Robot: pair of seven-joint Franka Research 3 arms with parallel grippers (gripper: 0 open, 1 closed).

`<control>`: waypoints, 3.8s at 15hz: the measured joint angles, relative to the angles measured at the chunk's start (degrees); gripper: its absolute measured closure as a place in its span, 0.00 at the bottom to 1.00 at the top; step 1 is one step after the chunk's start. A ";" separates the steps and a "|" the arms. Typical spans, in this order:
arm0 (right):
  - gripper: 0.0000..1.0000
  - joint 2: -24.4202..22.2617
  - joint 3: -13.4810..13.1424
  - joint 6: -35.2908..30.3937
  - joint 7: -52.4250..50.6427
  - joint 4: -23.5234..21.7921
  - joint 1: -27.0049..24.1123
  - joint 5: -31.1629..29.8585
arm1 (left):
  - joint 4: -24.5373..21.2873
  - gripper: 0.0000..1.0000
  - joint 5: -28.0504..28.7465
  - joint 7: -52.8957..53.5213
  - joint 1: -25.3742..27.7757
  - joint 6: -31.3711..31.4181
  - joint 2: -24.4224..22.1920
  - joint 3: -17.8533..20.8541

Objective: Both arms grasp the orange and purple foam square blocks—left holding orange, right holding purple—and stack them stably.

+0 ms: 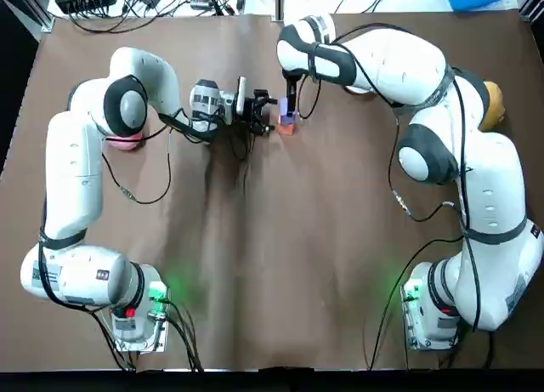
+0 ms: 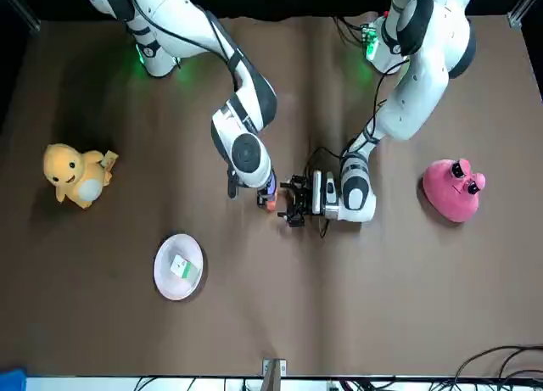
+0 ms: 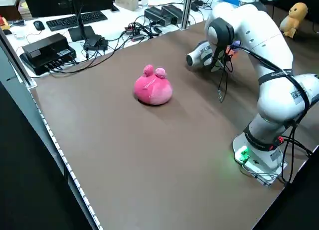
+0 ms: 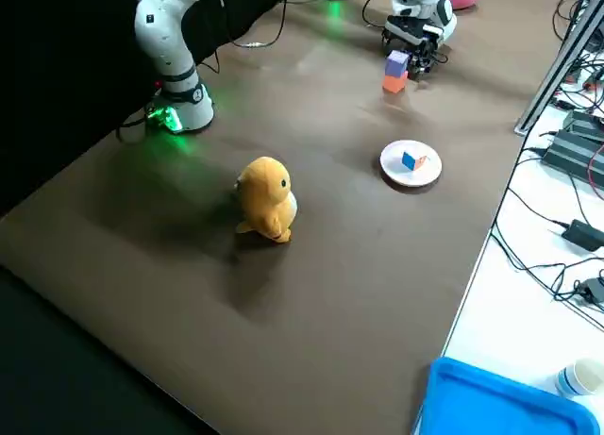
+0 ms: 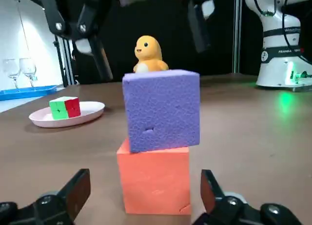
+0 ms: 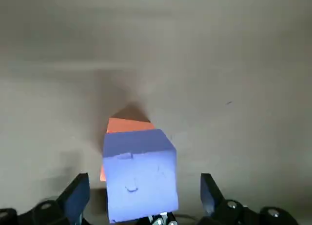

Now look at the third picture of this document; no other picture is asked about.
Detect orange plush toy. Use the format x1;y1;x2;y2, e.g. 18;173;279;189
279;2;309;38

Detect pink plush toy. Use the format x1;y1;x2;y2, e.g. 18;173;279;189
133;64;174;106

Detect aluminium frame post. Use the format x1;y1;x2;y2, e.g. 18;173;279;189
180;0;200;30
0;27;38;89

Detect black usb hub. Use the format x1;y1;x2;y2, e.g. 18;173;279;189
124;23;141;35

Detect black power adapter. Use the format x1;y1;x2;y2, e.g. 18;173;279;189
83;34;109;54

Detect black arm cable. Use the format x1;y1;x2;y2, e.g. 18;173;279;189
213;45;315;186

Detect black computer monitor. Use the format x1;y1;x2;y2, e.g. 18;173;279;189
21;0;114;18

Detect beige cardboard box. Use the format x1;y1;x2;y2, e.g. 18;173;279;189
114;0;139;11

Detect black monitor stand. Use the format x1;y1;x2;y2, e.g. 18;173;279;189
67;0;96;41

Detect black keyboard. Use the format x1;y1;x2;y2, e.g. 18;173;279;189
46;10;108;32

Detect black switch box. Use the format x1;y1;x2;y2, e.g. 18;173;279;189
19;32;77;76

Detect black power supply box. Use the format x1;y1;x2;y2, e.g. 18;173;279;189
161;4;184;23
144;6;168;26

